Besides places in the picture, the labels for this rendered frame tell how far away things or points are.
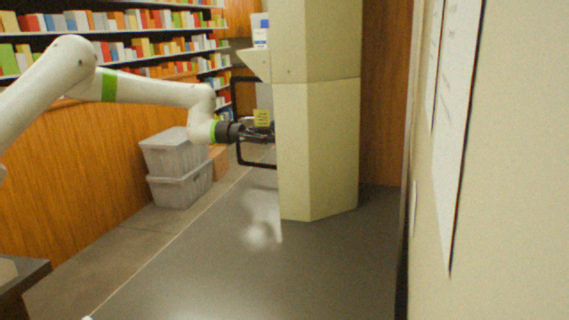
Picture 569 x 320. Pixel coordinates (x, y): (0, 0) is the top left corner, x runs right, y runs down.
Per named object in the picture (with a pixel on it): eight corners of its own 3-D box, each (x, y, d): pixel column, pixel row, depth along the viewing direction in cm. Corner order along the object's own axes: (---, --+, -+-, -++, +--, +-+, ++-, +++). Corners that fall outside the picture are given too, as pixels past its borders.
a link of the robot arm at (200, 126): (195, 144, 153) (179, 143, 142) (196, 114, 152) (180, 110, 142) (225, 146, 148) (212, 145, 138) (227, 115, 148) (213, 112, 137)
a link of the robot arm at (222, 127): (226, 141, 149) (215, 148, 141) (223, 113, 145) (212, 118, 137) (239, 142, 147) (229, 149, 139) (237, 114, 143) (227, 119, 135)
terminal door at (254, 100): (298, 172, 156) (294, 76, 142) (237, 164, 168) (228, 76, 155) (299, 172, 156) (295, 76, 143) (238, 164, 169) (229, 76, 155)
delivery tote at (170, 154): (214, 157, 383) (211, 127, 372) (182, 180, 330) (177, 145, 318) (180, 155, 396) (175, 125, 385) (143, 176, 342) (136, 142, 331)
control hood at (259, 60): (300, 71, 142) (299, 44, 139) (271, 84, 113) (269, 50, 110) (272, 71, 146) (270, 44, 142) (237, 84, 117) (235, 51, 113)
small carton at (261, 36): (276, 47, 122) (275, 28, 120) (267, 48, 118) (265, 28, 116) (264, 47, 125) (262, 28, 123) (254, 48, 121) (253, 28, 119)
